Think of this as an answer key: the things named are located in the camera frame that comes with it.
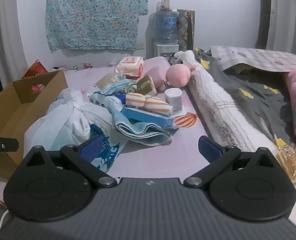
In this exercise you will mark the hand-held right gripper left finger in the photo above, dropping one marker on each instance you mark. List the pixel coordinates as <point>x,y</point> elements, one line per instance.
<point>90,147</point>

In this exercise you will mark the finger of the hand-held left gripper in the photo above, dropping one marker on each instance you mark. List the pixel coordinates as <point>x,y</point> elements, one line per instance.
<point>2,145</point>

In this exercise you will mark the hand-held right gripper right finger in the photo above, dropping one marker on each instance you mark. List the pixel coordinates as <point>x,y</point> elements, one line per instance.
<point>209,148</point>

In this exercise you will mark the brown cardboard box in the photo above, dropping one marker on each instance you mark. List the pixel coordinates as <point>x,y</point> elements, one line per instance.
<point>10,115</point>

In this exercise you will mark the white blue wipes pack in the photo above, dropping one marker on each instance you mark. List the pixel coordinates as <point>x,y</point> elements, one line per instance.
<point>107,101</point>

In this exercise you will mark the light blue towel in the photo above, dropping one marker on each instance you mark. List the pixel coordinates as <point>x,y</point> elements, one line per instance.
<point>138,131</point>

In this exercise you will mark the white round container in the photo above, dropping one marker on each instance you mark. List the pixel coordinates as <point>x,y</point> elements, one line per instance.
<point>173,98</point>

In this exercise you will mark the blue white box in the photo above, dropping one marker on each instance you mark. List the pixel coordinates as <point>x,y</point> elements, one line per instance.
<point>148,117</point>

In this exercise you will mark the clear packet of cotton swabs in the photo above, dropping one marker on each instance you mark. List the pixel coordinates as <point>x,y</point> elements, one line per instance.
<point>111,82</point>

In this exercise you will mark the orange striped towel roll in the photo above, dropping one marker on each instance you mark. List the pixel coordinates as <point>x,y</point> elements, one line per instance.
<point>148,103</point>

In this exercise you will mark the blue white printed plastic bag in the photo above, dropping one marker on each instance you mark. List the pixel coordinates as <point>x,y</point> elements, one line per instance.
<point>107,150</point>

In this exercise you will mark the rolled white blanket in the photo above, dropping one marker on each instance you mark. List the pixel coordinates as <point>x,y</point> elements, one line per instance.
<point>218,105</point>

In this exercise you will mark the pink printed bed sheet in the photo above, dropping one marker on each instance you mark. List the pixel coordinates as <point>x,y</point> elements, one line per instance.
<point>163,155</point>

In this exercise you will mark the grey quilt with yellow prints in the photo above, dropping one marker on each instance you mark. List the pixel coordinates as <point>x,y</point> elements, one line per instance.
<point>243,90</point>

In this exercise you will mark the pink plush toy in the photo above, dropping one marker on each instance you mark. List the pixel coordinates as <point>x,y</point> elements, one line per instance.
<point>176,73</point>

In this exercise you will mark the yellow snack packet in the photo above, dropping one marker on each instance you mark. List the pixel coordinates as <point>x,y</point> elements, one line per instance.
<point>290,160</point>

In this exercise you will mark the gold brown packet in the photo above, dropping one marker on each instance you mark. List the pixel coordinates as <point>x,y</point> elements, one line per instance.
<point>146,85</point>

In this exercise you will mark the red snack bag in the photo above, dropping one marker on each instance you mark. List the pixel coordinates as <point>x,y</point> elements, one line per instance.
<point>36,68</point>

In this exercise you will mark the pink wet wipes pack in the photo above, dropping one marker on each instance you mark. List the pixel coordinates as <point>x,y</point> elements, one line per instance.
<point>130,66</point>

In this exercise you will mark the pink checkered blanket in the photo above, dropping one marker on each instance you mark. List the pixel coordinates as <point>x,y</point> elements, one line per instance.
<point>260,57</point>

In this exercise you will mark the white water dispenser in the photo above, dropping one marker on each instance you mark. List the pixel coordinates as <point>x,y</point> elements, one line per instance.
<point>164,49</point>

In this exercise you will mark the large blue water bottle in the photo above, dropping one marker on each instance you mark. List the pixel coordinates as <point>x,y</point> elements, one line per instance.
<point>166,26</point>

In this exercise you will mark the small beige bottle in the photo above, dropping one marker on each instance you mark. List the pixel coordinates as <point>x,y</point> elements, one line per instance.
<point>166,5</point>

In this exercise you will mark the blue floral wall cloth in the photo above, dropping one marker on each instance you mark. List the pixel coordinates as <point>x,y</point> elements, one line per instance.
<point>92,12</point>

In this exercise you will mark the grey door frame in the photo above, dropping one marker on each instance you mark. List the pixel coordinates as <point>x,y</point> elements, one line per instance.
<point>265,12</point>

